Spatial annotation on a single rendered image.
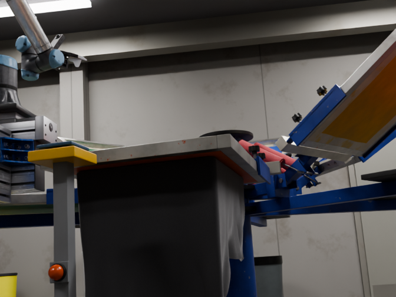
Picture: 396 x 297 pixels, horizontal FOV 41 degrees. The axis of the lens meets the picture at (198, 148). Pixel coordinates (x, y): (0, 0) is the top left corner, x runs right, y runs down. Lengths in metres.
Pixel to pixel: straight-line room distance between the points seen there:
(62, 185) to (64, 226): 0.10
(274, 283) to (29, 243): 3.14
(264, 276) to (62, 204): 4.29
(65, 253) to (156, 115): 5.48
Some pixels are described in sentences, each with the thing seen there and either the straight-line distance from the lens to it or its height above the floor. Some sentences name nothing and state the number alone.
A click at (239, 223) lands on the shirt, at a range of 1.86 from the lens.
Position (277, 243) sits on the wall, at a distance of 6.43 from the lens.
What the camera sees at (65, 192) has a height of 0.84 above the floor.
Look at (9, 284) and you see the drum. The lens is 6.48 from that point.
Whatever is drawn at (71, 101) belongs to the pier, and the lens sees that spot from 6.85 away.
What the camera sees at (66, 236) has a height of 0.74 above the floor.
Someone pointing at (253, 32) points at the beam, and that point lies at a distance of 6.44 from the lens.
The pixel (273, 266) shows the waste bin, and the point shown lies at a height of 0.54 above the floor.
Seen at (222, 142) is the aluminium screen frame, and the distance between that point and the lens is 1.45.
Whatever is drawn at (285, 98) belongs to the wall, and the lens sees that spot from 6.72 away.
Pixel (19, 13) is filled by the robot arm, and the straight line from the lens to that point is 2.39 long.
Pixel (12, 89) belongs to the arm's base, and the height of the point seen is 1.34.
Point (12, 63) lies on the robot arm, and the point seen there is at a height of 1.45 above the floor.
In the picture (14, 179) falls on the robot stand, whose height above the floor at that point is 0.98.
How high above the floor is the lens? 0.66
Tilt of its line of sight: 12 degrees up
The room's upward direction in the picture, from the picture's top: 4 degrees counter-clockwise
